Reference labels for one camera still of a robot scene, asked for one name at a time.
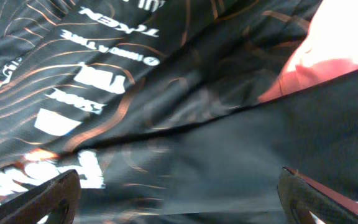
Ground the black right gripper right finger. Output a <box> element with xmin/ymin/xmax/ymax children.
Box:
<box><xmin>277</xmin><ymin>167</ymin><xmax>358</xmax><ymax>224</ymax></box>

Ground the black printed cycling jersey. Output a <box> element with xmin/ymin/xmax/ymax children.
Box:
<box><xmin>0</xmin><ymin>0</ymin><xmax>358</xmax><ymax>223</ymax></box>

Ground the light pink shirt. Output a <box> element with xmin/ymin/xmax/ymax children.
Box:
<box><xmin>259</xmin><ymin>0</ymin><xmax>358</xmax><ymax>102</ymax></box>

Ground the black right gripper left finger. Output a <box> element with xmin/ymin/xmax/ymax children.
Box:
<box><xmin>0</xmin><ymin>169</ymin><xmax>81</xmax><ymax>224</ymax></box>

